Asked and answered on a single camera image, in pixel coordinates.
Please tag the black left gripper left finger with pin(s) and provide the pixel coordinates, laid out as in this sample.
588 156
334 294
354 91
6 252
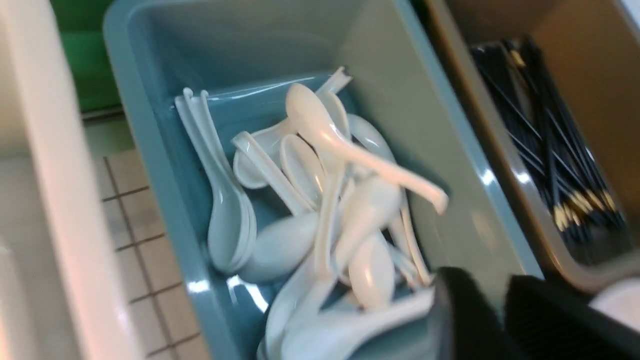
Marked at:
462 323

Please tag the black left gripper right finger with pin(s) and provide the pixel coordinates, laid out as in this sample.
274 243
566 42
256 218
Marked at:
549 323

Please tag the white square rice plate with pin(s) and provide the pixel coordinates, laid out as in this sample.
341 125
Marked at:
621 302

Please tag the white soup spoon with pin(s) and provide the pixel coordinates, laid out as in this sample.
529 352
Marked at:
313 117

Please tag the pile of black chopsticks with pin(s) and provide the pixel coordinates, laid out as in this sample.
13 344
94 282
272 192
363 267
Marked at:
546 137

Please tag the pile of white spoons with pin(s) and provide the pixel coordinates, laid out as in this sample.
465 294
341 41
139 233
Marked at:
286 208

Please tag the brown plastic bin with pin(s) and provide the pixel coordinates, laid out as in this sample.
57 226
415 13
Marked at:
591 48

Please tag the teal plastic bin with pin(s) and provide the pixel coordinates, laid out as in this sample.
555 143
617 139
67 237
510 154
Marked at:
246 54

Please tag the large white plastic tub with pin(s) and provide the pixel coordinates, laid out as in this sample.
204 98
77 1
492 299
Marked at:
45 97

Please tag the green cloth backdrop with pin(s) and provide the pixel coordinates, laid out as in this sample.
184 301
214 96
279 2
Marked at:
80 23

